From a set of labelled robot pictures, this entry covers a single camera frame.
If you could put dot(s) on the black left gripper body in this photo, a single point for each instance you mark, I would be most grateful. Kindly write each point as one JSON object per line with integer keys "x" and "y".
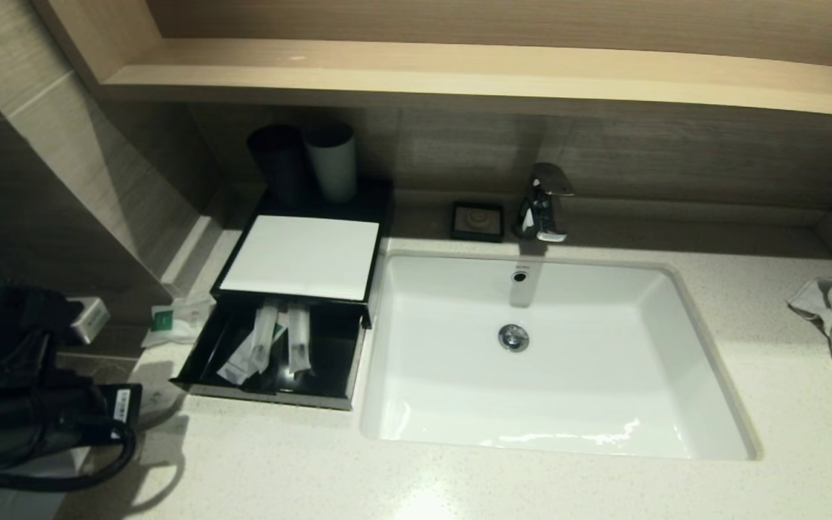
{"x": 105, "y": 412}

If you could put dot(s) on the clear toothbrush packet green label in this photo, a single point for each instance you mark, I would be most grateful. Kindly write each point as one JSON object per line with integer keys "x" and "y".
{"x": 299, "y": 337}

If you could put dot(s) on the black box drawer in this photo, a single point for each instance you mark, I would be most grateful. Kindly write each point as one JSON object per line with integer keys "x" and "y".
{"x": 329, "y": 361}

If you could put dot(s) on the black plastic cup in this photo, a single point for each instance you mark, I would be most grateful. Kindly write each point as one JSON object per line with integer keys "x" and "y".
{"x": 282, "y": 166}

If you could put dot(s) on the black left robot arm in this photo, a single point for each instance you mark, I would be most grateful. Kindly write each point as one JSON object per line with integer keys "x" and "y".
{"x": 11, "y": 419}

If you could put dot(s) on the black box with white top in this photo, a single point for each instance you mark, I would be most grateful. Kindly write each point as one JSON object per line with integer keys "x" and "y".
{"x": 300, "y": 256}

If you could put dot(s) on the grey plastic cup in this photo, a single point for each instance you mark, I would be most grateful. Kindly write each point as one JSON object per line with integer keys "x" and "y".
{"x": 333, "y": 170}

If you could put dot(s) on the black cup tray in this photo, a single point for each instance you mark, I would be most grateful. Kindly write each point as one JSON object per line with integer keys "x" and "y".
{"x": 373, "y": 198}

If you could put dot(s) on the chrome drain stopper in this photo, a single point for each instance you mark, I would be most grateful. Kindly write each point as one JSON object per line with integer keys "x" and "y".
{"x": 513, "y": 338}

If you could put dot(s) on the black square soap dish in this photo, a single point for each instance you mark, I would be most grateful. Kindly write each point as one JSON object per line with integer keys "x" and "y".
{"x": 477, "y": 220}

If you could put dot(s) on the chrome faucet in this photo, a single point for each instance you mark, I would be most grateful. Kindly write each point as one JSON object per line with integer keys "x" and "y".
{"x": 542, "y": 206}

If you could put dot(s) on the light wooden shelf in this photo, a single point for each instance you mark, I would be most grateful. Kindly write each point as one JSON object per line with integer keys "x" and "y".
{"x": 459, "y": 72}

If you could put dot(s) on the white ceramic sink basin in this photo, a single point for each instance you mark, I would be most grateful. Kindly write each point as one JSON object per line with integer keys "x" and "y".
{"x": 604, "y": 361}

